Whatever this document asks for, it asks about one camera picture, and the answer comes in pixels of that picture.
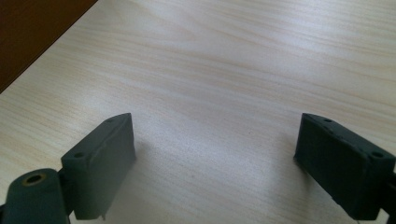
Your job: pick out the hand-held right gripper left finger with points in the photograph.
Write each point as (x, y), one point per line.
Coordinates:
(99, 168)

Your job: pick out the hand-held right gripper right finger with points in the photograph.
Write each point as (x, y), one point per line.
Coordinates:
(339, 165)

